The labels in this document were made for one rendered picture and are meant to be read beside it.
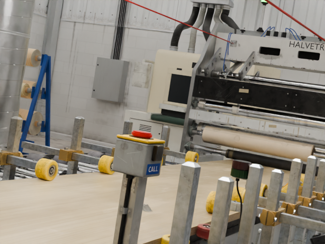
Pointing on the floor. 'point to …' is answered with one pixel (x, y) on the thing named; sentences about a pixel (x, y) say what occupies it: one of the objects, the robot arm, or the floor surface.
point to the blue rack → (45, 60)
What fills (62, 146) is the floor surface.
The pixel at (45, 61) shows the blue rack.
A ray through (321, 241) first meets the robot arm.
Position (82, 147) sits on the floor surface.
